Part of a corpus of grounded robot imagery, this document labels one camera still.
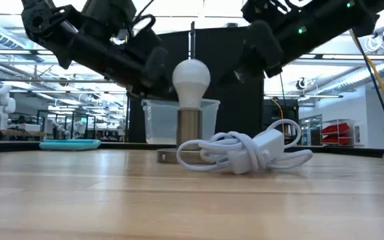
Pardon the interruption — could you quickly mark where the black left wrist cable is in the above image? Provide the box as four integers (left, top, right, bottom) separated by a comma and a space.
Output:
125, 0, 158, 41

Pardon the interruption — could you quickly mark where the white lamp power cord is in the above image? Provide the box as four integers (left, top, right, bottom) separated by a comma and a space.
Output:
175, 118, 314, 175

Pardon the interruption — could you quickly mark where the white LED lightbulb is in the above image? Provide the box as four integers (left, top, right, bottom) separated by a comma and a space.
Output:
171, 58, 211, 111

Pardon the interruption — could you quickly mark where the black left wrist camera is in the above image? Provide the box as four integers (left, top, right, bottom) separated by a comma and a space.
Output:
144, 45, 169, 83

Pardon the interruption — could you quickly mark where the thin yellow cable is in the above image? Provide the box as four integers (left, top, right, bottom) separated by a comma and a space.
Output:
267, 95, 285, 147

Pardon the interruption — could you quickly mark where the yellow hanging cable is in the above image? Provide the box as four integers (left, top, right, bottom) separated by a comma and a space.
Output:
349, 29, 384, 134

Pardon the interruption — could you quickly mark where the brushed metal lamp base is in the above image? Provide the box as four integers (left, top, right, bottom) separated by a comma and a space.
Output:
156, 107, 215, 165

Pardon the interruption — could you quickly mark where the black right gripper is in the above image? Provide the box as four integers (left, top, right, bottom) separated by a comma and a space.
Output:
231, 33, 309, 84

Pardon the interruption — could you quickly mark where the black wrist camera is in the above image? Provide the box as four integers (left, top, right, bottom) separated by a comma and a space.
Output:
144, 45, 169, 83
243, 19, 285, 73

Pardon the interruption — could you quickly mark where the red bin shelf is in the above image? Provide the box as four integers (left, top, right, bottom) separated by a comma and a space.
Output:
320, 119, 355, 146

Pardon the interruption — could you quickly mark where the blue calculator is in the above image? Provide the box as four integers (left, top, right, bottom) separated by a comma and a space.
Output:
39, 138, 102, 152

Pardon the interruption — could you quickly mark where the black aluminium table frame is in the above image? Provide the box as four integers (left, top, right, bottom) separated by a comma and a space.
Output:
0, 140, 384, 159

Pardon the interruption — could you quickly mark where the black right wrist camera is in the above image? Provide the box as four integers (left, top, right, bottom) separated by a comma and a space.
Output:
243, 19, 285, 73

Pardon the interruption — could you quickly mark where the black cabinet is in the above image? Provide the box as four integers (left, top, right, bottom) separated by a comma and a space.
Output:
263, 98, 300, 147

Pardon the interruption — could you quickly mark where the glass display cabinet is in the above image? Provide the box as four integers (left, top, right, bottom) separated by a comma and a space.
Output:
299, 114, 323, 147

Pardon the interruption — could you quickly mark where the dark hanging cable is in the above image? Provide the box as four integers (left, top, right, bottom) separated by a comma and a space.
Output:
348, 29, 384, 149

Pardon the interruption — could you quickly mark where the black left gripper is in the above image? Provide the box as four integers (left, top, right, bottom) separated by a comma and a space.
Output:
105, 36, 179, 101

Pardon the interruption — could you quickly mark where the clear plastic storage bin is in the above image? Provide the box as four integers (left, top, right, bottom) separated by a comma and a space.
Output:
141, 97, 221, 145

